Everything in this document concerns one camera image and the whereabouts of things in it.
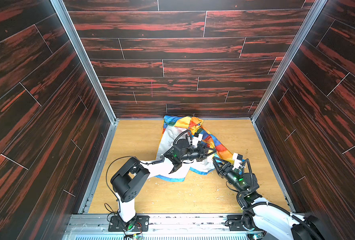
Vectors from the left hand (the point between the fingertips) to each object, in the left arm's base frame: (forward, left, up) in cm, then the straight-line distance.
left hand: (217, 153), depth 73 cm
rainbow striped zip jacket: (+36, +24, -19) cm, 47 cm away
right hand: (-1, 0, -4) cm, 4 cm away
